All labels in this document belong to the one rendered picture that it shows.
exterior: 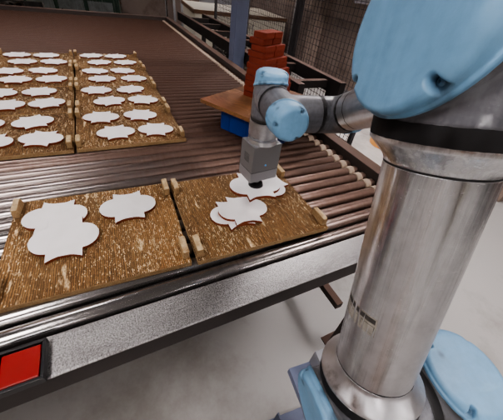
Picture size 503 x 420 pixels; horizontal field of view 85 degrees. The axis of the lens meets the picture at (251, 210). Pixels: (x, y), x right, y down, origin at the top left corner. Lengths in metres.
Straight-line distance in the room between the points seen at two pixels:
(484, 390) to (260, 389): 1.19
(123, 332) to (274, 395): 1.04
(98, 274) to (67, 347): 0.16
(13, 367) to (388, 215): 0.65
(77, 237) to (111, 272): 0.14
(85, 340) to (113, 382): 0.96
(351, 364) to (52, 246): 0.69
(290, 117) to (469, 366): 0.46
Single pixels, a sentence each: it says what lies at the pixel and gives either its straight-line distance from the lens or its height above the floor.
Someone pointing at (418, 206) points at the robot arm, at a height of 1.38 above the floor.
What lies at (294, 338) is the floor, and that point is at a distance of 1.69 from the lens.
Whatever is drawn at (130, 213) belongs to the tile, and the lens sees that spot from 0.85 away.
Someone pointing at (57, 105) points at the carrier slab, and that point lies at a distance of 1.60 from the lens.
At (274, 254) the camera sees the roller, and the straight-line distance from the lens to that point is 0.77.
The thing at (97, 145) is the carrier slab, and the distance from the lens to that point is 1.23.
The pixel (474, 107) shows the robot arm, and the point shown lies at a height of 1.45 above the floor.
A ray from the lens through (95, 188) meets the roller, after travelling 1.02.
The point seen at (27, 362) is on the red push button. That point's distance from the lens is 0.68.
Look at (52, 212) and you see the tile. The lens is 0.92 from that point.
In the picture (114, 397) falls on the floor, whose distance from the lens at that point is 1.60.
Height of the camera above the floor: 1.49
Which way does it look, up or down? 40 degrees down
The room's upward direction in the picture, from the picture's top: 9 degrees clockwise
